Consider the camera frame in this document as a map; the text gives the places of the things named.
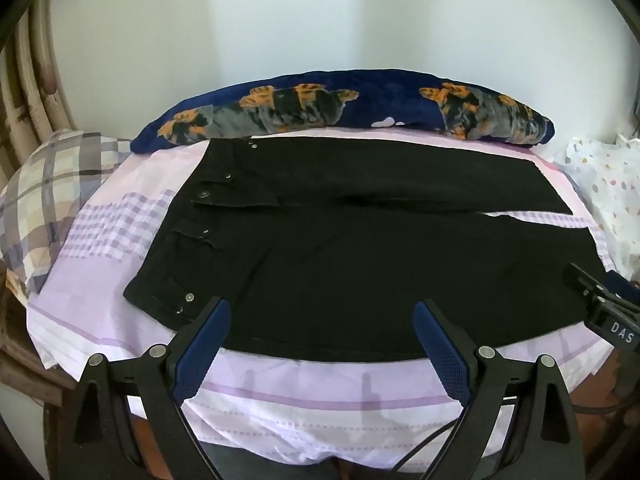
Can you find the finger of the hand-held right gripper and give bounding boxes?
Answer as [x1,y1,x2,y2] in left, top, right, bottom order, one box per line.
[605,270,640,306]
[562,262,608,307]

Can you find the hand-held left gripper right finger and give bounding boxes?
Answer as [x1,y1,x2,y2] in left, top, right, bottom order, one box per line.
[412,299,583,480]

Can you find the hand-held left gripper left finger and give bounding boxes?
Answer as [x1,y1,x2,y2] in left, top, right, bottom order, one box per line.
[74,296,232,480]

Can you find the black pants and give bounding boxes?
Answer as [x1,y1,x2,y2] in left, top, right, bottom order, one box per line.
[123,136,608,363]

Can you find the white dotted cloth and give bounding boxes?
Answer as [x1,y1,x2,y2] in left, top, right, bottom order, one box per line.
[550,132,640,286]

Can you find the pink striped bedsheet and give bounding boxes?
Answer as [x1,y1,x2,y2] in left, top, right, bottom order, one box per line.
[26,127,618,466]

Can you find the plaid pillow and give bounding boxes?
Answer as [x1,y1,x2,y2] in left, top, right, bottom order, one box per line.
[0,129,136,306]

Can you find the blue printed pillow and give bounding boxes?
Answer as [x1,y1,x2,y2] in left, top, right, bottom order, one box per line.
[130,71,557,153]

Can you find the rattan chair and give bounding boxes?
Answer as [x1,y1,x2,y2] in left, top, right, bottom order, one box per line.
[0,0,81,401]

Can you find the black cable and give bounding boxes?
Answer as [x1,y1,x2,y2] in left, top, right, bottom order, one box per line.
[395,400,626,476]

